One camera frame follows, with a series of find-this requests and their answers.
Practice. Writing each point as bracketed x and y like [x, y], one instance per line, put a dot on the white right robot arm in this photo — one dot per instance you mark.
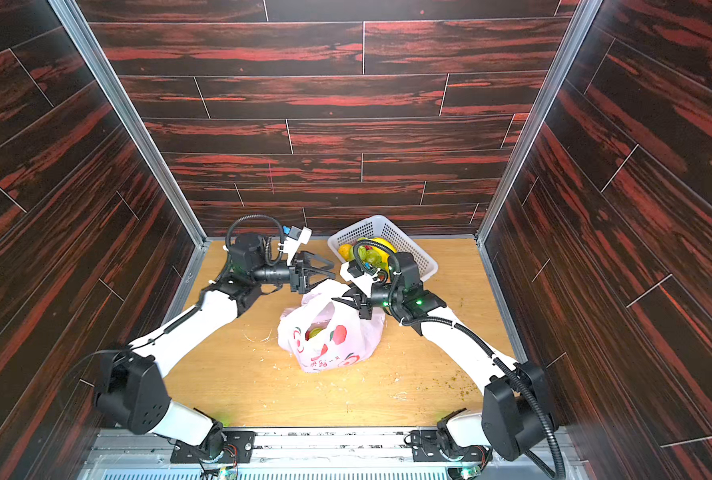
[517, 409]

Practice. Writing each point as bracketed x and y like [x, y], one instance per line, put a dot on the yellow fake banana bunch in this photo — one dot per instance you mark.
[383, 246]

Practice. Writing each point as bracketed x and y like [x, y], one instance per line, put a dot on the white perforated plastic basket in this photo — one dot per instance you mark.
[381, 226]

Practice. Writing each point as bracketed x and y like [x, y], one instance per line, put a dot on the metal base rail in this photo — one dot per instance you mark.
[301, 453]

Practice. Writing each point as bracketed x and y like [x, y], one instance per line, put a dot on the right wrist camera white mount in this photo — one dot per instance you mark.
[351, 270]

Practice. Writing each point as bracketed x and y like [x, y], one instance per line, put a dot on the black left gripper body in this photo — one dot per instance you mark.
[299, 277]

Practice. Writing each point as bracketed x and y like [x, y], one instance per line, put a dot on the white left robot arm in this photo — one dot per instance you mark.
[131, 390]

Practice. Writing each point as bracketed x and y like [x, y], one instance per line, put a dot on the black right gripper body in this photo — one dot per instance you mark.
[362, 298]

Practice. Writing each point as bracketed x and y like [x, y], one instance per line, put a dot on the light green fake fruit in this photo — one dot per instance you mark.
[371, 256]

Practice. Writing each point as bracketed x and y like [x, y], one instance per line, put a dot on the small yellow fake fruit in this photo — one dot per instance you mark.
[346, 251]

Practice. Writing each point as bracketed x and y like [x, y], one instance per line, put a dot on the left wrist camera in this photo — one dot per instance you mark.
[294, 238]

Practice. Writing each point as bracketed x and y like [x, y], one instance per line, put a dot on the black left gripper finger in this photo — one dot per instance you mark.
[317, 264]
[313, 280]

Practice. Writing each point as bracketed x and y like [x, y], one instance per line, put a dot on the pink plastic bag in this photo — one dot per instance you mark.
[345, 339]

